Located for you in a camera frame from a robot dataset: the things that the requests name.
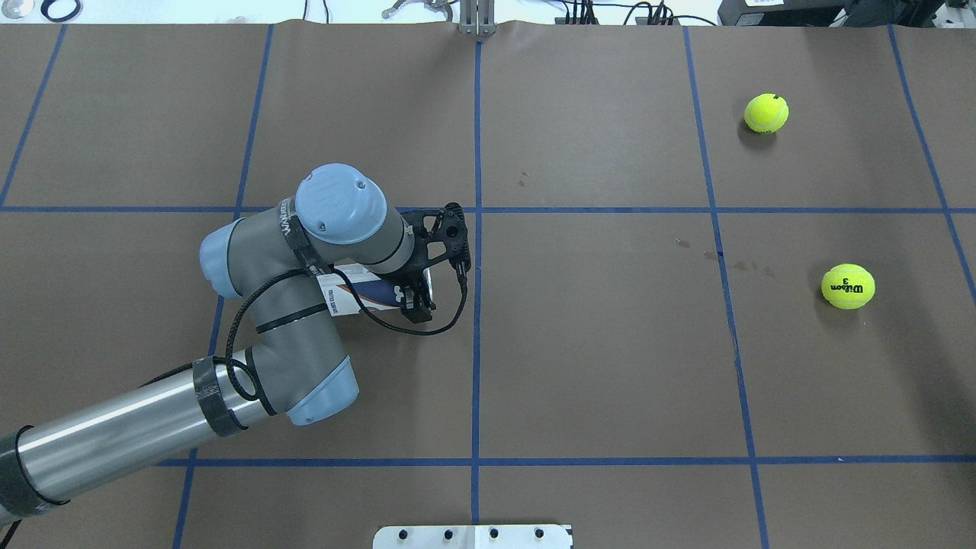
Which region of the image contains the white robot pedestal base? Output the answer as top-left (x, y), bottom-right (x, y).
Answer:
top-left (372, 524), bottom-right (574, 548)

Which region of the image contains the yellow tennis ball near edge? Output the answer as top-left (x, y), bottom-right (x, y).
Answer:
top-left (743, 93), bottom-right (790, 134)

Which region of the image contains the yellow Wilson tennis ball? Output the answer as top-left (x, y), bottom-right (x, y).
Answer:
top-left (820, 263), bottom-right (876, 310)

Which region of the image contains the black box with label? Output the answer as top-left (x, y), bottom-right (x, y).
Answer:
top-left (717, 1), bottom-right (846, 27)

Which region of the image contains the black left camera cable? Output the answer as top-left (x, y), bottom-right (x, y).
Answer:
top-left (223, 259), bottom-right (469, 403)

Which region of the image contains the aluminium frame post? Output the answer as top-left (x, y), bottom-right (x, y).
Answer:
top-left (457, 0), bottom-right (497, 37)

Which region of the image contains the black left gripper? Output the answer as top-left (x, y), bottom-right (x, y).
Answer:
top-left (393, 264), bottom-right (435, 324)

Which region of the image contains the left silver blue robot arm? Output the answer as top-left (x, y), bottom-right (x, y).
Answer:
top-left (2, 163), bottom-right (467, 525)

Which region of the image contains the clear tennis ball can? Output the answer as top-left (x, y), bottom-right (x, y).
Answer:
top-left (300, 263), bottom-right (436, 316)

